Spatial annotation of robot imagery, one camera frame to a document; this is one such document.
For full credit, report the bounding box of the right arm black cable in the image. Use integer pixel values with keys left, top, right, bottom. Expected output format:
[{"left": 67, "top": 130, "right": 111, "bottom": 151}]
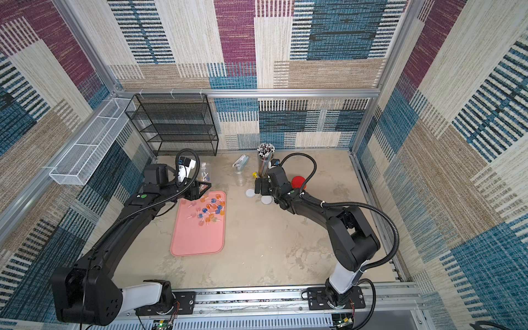
[{"left": 280, "top": 152, "right": 401, "bottom": 330}]

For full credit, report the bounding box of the clear cup of pencils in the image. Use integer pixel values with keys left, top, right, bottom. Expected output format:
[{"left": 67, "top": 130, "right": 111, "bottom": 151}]
[{"left": 257, "top": 143, "right": 275, "bottom": 177}]

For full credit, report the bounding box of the black wire shelf rack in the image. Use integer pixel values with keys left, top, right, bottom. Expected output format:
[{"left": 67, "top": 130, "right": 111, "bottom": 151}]
[{"left": 125, "top": 93, "right": 219, "bottom": 156}]

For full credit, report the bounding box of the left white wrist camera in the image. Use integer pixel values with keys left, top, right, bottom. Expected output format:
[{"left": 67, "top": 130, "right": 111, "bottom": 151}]
[{"left": 177, "top": 156, "right": 196, "bottom": 184}]

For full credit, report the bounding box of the white wire mesh basket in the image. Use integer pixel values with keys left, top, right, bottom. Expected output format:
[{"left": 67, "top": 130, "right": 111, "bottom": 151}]
[{"left": 49, "top": 98, "right": 130, "bottom": 186}]

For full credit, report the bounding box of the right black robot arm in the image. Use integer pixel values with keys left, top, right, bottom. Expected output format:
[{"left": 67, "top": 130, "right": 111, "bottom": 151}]
[{"left": 254, "top": 166, "right": 380, "bottom": 308}]

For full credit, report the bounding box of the grey stapler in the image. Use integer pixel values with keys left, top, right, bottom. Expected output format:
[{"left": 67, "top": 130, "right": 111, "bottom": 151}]
[{"left": 232, "top": 154, "right": 249, "bottom": 173}]

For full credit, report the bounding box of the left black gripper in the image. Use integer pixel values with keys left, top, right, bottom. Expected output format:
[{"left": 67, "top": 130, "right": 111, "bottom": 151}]
[{"left": 161, "top": 177, "right": 212, "bottom": 204}]

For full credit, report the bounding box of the clear candy jar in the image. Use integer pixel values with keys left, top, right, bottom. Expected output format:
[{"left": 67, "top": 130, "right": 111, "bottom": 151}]
[{"left": 235, "top": 169, "right": 247, "bottom": 187}]

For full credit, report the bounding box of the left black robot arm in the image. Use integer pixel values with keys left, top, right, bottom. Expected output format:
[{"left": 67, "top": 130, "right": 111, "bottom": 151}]
[{"left": 49, "top": 164, "right": 212, "bottom": 326}]

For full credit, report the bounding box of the pink plastic tray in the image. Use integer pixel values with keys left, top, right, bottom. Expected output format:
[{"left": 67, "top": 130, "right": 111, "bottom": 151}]
[{"left": 170, "top": 191, "right": 226, "bottom": 257}]

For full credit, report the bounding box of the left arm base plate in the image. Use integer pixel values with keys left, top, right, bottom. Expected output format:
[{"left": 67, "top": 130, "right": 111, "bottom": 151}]
[{"left": 135, "top": 291, "right": 196, "bottom": 316}]

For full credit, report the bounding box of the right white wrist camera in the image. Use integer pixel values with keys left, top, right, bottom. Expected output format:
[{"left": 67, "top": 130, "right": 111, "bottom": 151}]
[{"left": 269, "top": 159, "right": 281, "bottom": 168}]

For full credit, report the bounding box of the red lid candy jar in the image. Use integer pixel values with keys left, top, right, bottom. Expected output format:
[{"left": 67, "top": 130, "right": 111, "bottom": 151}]
[{"left": 291, "top": 176, "right": 307, "bottom": 191}]

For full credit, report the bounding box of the white lid candy jar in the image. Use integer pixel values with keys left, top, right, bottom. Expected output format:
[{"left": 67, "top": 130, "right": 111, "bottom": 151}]
[{"left": 197, "top": 162, "right": 211, "bottom": 184}]

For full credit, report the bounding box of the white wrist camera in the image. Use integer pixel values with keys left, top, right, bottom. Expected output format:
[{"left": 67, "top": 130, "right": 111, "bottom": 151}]
[
  {"left": 177, "top": 156, "right": 196, "bottom": 184},
  {"left": 269, "top": 159, "right": 281, "bottom": 168}
]

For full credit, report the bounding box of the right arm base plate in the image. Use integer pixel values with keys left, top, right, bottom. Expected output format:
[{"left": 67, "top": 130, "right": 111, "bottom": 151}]
[{"left": 301, "top": 286, "right": 366, "bottom": 310}]

